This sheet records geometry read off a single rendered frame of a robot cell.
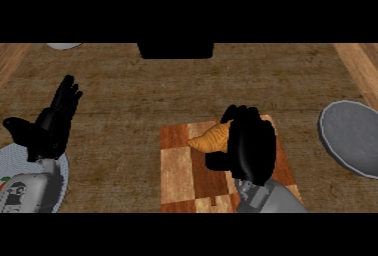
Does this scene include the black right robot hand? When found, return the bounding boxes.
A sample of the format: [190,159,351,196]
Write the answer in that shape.
[204,104,278,187]

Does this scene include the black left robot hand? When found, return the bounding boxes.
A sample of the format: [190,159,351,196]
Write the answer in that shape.
[2,74,85,163]

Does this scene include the golden brown croissant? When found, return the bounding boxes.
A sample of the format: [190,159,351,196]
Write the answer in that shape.
[187,120,234,154]

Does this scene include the checkered wooden cutting board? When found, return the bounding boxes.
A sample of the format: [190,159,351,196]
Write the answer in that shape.
[159,114,305,214]

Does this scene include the grey pan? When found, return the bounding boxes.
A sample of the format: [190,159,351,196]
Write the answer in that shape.
[318,100,378,180]

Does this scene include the white round dish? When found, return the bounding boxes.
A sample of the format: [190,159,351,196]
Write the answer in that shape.
[46,43,85,51]

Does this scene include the black box appliance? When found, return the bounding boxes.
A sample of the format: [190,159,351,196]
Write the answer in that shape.
[136,43,216,60]

